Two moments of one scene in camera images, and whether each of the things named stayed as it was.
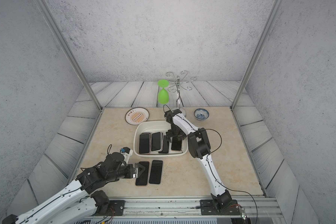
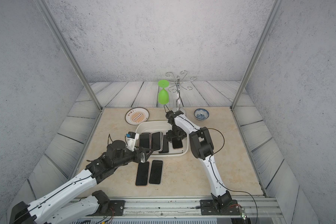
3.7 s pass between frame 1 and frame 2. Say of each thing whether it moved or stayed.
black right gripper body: stayed
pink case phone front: stayed
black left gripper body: moved
